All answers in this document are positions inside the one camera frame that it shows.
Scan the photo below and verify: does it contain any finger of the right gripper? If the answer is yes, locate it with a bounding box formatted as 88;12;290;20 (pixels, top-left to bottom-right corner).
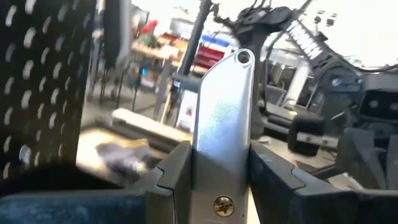
385;133;398;189
337;127;386;190

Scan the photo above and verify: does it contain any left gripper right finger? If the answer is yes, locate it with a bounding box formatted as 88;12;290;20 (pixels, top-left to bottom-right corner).
248;139;398;224

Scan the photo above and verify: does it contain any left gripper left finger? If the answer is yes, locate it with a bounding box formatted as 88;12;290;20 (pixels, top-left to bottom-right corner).
0;141;193;224

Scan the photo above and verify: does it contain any grey metal utility knife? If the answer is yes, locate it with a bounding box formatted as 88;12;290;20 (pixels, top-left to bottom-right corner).
189;48;256;224

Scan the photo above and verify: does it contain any black plastic pegboard bin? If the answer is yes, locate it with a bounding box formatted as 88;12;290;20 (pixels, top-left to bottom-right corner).
0;163;124;197

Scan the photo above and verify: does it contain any black block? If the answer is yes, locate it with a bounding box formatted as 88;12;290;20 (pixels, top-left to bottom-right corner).
287;113;326;157

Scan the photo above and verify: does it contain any black perforated pegboard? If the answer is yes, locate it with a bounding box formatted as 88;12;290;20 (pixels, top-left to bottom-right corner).
0;0;98;181

